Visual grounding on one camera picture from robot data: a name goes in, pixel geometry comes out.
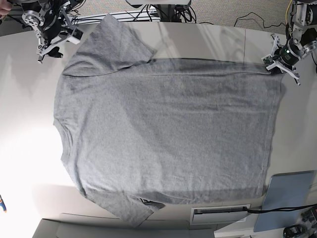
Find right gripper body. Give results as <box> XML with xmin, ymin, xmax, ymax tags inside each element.
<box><xmin>38</xmin><ymin>15</ymin><xmax>68</xmax><ymax>56</ymax></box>

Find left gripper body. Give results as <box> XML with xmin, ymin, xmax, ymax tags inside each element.
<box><xmin>271</xmin><ymin>38</ymin><xmax>302</xmax><ymax>67</ymax></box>

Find grey T-shirt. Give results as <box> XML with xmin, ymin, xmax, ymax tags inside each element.
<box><xmin>53</xmin><ymin>15</ymin><xmax>283</xmax><ymax>226</ymax></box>

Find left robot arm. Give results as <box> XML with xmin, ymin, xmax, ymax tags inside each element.
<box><xmin>266</xmin><ymin>0</ymin><xmax>317</xmax><ymax>86</ymax></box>

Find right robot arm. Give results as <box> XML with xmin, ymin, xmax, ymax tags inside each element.
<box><xmin>9</xmin><ymin>0</ymin><xmax>82</xmax><ymax>63</ymax></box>

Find white central stand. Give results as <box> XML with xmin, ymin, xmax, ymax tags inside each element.
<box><xmin>126</xmin><ymin>0</ymin><xmax>191</xmax><ymax>5</ymax></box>

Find blue-grey flat board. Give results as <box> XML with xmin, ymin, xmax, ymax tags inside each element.
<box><xmin>253</xmin><ymin>171</ymin><xmax>315</xmax><ymax>233</ymax></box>

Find black device bottom right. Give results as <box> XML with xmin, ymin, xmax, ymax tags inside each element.
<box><xmin>283</xmin><ymin>224</ymin><xmax>307</xmax><ymax>238</ymax></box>

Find orange blue tool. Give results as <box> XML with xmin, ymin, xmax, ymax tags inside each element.
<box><xmin>0</xmin><ymin>196</ymin><xmax>7</xmax><ymax>213</ymax></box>

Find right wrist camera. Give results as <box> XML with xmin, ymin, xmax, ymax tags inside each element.
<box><xmin>66</xmin><ymin>28</ymin><xmax>83</xmax><ymax>45</ymax></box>

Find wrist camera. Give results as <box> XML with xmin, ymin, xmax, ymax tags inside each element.
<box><xmin>66</xmin><ymin>28</ymin><xmax>83</xmax><ymax>45</ymax></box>
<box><xmin>262</xmin><ymin>55</ymin><xmax>280</xmax><ymax>71</ymax></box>

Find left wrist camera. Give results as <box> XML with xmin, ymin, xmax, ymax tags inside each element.
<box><xmin>262</xmin><ymin>55</ymin><xmax>280</xmax><ymax>71</ymax></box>

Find black floor cable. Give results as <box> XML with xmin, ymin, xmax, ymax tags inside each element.
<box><xmin>234</xmin><ymin>12</ymin><xmax>317</xmax><ymax>66</ymax></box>

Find yellow cable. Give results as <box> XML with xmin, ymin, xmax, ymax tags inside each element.
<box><xmin>284</xmin><ymin>0</ymin><xmax>294</xmax><ymax>28</ymax></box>

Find black power cable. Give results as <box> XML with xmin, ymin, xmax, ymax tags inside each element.
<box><xmin>244</xmin><ymin>204</ymin><xmax>317</xmax><ymax>214</ymax></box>

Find white cable slot tray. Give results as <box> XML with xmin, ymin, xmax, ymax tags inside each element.
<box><xmin>190</xmin><ymin>204</ymin><xmax>251</xmax><ymax>225</ymax></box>

